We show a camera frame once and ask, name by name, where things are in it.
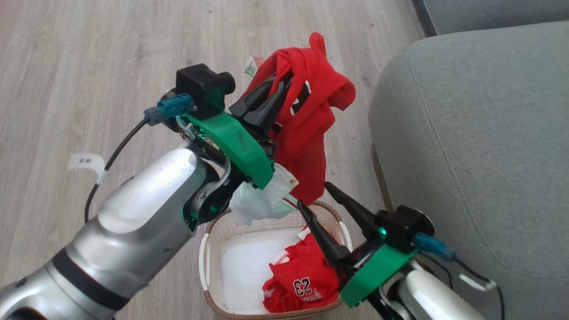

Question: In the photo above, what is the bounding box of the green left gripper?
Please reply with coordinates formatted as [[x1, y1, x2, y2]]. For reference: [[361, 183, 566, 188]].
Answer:
[[178, 76, 293, 190]]

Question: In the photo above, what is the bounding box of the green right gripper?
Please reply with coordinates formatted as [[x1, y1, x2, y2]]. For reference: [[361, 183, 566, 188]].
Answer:
[[297, 182, 419, 308]]

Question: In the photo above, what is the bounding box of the red garment black white trim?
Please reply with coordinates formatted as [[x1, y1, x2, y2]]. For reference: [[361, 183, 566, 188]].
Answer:
[[242, 32, 356, 205]]

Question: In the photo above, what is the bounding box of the red jersey number 23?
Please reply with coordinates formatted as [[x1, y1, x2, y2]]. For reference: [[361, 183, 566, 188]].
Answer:
[[262, 227, 345, 314]]

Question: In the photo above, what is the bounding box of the pale mint garment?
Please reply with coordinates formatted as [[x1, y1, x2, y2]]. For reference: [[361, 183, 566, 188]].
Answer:
[[229, 164, 299, 226]]

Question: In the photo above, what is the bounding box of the white basket brown rim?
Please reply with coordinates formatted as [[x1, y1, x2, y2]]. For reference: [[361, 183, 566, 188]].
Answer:
[[199, 201, 354, 320]]

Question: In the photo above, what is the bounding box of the grey fabric sofa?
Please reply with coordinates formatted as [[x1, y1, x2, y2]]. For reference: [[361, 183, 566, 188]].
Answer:
[[368, 21, 569, 320]]

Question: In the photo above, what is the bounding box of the white floor tape label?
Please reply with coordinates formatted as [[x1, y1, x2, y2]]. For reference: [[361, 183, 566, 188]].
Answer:
[[68, 153, 106, 172]]

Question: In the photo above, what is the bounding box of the blue left cable connector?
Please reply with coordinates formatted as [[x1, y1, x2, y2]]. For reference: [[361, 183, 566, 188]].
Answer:
[[144, 93, 195, 126]]

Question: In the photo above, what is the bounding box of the blue cable connector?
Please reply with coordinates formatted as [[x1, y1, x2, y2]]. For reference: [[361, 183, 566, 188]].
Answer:
[[144, 93, 195, 126], [413, 233, 456, 261]]

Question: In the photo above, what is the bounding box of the blue right cable connector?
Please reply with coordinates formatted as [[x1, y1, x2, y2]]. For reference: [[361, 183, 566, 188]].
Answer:
[[413, 233, 456, 261]]

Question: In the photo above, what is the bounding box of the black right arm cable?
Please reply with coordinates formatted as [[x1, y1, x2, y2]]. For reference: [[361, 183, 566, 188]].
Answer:
[[420, 251, 506, 320]]

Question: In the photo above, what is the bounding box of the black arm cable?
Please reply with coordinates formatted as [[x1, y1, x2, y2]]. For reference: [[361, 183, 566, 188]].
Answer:
[[84, 118, 149, 224], [420, 251, 506, 320]]

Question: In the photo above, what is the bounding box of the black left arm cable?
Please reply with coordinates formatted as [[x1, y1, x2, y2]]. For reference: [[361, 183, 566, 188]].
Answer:
[[84, 118, 149, 224]]

